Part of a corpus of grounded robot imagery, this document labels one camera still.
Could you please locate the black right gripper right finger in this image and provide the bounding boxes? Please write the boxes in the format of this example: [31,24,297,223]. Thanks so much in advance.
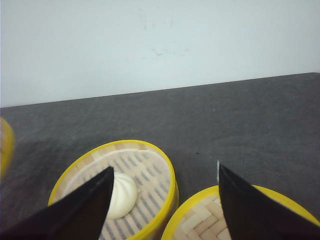
[218,164,320,240]

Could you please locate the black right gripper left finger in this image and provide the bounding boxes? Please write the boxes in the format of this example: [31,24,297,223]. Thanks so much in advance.
[0,167,114,240]

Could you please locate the white bun right basket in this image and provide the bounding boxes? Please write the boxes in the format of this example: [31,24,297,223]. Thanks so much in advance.
[106,172,138,220]

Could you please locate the bamboo steamer basket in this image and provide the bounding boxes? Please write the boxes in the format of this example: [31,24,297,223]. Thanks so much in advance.
[48,139,179,240]
[0,117,15,179]

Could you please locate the woven bamboo steamer lid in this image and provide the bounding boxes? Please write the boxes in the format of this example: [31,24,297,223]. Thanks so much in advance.
[161,185,320,240]

